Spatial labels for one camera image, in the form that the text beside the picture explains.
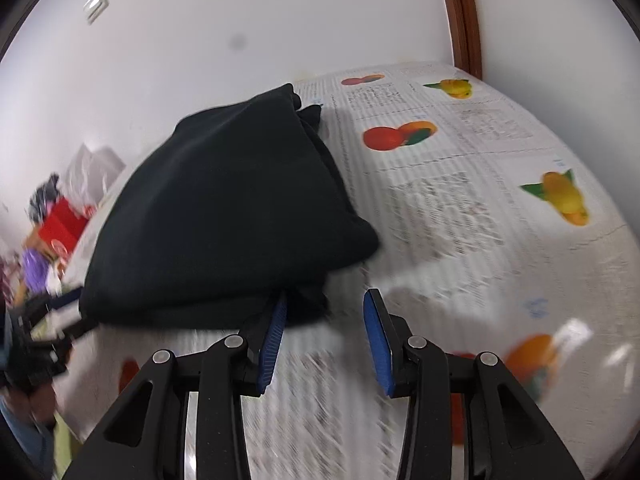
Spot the purple object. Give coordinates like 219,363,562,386
21,248,49,294

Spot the white wall switch plate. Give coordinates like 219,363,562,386
82,0,110,24

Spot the brown wooden door frame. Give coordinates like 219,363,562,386
434,0,484,81

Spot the white plastic bag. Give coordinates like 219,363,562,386
62,143,127,204

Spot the dark patterned cloth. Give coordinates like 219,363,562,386
28,173,64,224

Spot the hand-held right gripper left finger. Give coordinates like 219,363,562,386
62,292,290,480

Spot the light green cloth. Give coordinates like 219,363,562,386
51,410,85,478

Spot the fruit print table cover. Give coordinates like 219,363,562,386
50,62,640,480

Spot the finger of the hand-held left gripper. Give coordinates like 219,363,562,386
47,316,100,358
27,286,85,318

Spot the black garment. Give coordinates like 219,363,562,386
79,82,381,331

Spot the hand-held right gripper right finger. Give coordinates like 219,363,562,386
362,287,586,480

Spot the red box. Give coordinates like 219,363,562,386
37,197,97,255

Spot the person's left forearm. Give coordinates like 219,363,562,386
0,385,57,480

